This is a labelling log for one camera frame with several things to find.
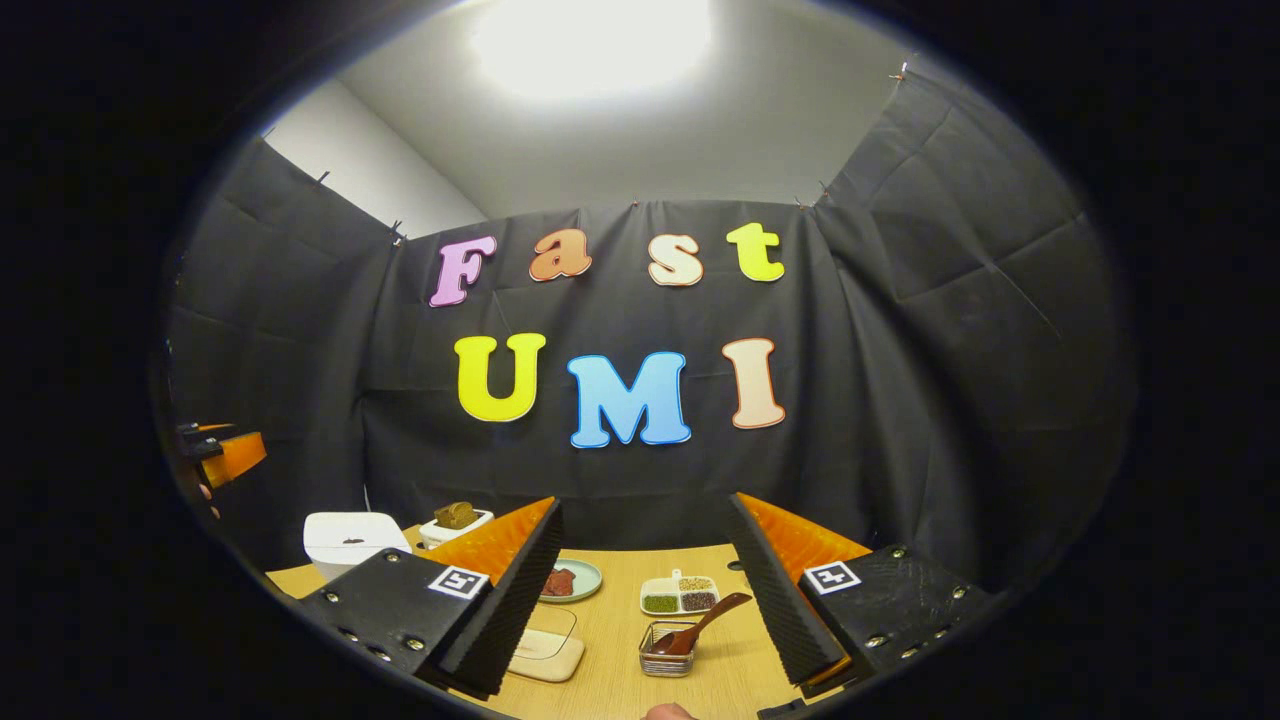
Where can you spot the brown bread slice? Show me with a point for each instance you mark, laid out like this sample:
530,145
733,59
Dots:
457,515

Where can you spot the white divided bean dish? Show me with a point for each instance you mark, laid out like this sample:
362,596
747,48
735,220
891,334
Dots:
680,590

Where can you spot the white toaster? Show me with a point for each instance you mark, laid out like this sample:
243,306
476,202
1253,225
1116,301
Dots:
450,537

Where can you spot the black backdrop cloth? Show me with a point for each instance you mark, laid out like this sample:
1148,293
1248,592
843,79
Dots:
900,400

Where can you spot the pale green plate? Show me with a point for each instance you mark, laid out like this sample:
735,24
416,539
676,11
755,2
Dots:
588,580

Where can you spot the brown wooden spoon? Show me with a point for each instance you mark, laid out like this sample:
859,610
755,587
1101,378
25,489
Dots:
700,625

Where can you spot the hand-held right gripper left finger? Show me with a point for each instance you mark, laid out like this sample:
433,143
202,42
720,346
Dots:
515,610

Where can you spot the clear rice container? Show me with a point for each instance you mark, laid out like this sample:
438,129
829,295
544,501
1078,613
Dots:
545,660

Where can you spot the reddish brown food piece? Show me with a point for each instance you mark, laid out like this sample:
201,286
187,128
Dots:
558,583

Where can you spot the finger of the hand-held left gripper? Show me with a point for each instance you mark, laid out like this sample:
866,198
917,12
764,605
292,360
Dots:
240,455
205,430

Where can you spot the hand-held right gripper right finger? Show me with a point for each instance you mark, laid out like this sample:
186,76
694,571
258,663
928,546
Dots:
770,600

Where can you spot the white rice cooker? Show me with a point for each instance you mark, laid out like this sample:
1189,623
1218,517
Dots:
350,555

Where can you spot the large ceiling light panel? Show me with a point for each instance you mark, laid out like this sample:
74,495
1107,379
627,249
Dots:
590,45

